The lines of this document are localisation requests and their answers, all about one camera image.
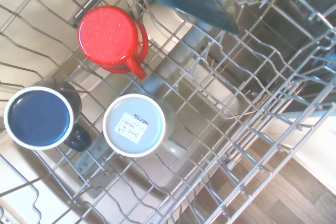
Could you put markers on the grey ceramic mug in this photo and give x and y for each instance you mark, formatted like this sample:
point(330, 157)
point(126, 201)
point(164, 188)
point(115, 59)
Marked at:
point(131, 103)

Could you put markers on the built-in dishwasher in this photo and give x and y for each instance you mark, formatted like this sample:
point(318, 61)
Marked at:
point(183, 48)

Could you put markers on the red speckled enamel mug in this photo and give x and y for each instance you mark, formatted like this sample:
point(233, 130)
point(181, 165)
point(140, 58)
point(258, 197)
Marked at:
point(105, 35)

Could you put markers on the dark blue ceramic mug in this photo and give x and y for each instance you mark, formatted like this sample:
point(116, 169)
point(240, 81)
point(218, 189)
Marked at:
point(39, 117)

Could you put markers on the dark blue plate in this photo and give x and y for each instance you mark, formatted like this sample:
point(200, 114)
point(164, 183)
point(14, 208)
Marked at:
point(183, 1)

